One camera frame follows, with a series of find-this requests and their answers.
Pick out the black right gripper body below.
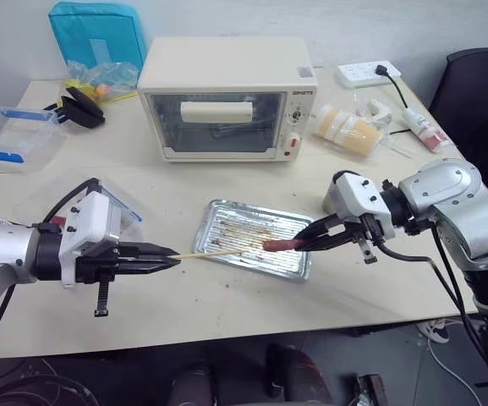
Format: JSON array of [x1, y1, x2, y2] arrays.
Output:
[[337, 213, 383, 266]]

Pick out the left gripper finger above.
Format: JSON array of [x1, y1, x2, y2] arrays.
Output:
[[114, 258, 183, 277], [118, 243, 180, 261]]

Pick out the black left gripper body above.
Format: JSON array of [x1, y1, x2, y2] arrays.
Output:
[[75, 241, 144, 318]]

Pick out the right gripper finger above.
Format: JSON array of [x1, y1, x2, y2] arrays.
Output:
[[294, 214, 349, 243], [299, 230, 358, 253]]

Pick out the red sausage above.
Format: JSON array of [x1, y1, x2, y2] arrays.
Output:
[[263, 237, 303, 252]]

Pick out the wooden skewer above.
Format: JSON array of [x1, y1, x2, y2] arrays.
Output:
[[170, 249, 245, 261]]

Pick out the foil-lined metal tray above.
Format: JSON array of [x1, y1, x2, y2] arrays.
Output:
[[189, 199, 315, 283]]

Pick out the clear lid with blue edge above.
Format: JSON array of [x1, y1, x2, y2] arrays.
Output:
[[13, 167, 144, 249]]

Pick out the loose wooden skewers in wrapper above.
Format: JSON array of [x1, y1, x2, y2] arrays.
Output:
[[387, 128, 417, 161]]

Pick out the bagged stack of paper cups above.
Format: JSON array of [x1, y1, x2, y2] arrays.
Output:
[[310, 102, 387, 158]]

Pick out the white tube with red label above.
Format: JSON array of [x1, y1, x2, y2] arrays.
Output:
[[401, 107, 457, 155]]

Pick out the white plastic clip holder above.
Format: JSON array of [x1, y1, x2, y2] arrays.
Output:
[[354, 98, 393, 130]]

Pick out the white and dark shoe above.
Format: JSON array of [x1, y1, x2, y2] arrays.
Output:
[[415, 318, 452, 344]]

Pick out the dark rounded shapes under table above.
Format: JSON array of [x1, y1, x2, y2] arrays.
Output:
[[169, 341, 336, 406]]

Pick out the clear box with blue clips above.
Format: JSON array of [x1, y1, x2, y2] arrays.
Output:
[[0, 105, 69, 175]]

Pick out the white power strip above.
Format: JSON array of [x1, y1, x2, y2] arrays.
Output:
[[337, 60, 403, 90]]

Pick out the black clamp tool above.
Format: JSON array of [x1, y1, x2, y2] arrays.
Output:
[[42, 85, 107, 129]]

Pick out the cream toaster oven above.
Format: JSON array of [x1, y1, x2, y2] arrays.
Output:
[[136, 36, 319, 164]]

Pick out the black office chair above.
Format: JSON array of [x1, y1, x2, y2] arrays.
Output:
[[426, 47, 488, 205]]

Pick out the clear plastic bag with items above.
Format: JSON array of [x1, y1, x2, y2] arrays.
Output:
[[61, 59, 140, 105]]

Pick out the turquoise fabric bag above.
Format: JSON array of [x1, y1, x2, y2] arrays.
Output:
[[48, 0, 149, 80]]

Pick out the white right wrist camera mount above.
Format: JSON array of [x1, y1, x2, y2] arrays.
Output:
[[325, 173, 398, 240]]

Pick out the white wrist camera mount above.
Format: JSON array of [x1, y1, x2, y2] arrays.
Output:
[[58, 192, 123, 289], [325, 173, 398, 240]]

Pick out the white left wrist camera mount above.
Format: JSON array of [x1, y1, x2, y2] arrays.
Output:
[[58, 192, 123, 289]]

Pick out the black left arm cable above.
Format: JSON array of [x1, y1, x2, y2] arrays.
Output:
[[41, 177, 101, 226]]

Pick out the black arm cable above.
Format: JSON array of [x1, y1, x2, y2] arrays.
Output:
[[41, 177, 101, 226], [373, 219, 488, 384]]

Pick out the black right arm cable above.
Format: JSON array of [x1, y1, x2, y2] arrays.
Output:
[[373, 219, 488, 384]]

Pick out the black plug with cable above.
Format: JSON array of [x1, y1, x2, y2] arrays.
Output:
[[374, 63, 413, 112]]

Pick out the white floor cable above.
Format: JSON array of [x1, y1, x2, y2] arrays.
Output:
[[426, 320, 484, 406]]

